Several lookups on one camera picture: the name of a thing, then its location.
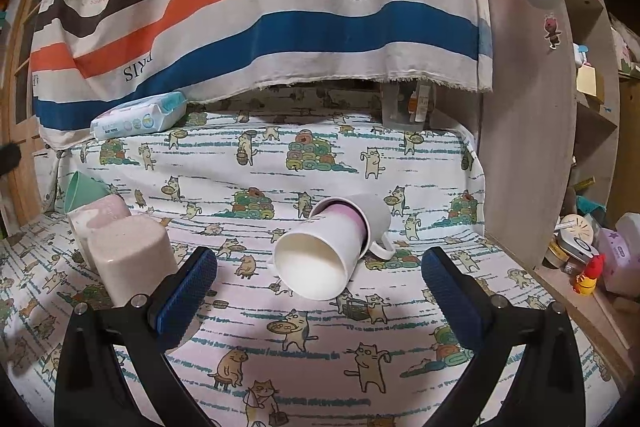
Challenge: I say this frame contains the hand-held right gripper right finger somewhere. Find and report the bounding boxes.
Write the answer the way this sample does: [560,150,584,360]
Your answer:
[421,247,586,427]

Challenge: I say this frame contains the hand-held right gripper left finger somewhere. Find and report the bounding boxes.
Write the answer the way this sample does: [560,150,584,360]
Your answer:
[54,247,218,427]

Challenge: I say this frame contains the white and purple cup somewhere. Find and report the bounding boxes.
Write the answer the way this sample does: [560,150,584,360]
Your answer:
[273,203,372,301]

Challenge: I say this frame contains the large pink cup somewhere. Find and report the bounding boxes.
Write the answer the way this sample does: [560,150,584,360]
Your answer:
[87,214,179,308]

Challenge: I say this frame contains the small pink cup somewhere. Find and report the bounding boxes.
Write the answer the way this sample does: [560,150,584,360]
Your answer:
[67,196,132,269]

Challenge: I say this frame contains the green cup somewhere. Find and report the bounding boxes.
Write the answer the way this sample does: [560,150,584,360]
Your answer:
[63,171,111,216]

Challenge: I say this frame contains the round tin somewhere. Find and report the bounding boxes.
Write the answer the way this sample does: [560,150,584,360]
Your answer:
[546,214,599,269]

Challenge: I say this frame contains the red and yellow toy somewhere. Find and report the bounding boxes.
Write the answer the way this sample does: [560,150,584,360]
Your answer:
[572,254,607,298]

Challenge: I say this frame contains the cat print blanket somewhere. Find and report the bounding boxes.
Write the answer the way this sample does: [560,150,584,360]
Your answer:
[0,84,617,427]

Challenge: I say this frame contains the wooden shelf unit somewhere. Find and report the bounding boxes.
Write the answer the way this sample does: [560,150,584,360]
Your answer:
[469,0,640,390]

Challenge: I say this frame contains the white and purple box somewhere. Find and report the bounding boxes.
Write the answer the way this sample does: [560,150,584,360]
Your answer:
[597,212,640,299]

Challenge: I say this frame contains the wet wipes packet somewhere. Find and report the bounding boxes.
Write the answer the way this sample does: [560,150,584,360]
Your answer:
[90,91,189,140]

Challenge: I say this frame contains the clear plastic container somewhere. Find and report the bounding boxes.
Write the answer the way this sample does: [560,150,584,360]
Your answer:
[381,81,437,128]

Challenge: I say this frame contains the yellow box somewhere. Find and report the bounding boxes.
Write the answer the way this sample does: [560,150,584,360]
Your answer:
[575,62,606,106]

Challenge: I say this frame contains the bear sticker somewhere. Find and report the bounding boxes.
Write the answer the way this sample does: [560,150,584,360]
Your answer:
[542,13,564,50]

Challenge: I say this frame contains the striped cloth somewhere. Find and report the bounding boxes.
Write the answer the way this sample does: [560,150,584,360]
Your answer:
[29,0,495,154]

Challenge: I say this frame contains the white mug with handle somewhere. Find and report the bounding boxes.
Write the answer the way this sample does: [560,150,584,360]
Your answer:
[309,194,397,264]

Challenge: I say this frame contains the wooden door frame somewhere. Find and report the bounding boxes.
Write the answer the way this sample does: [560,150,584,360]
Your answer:
[0,0,66,238]

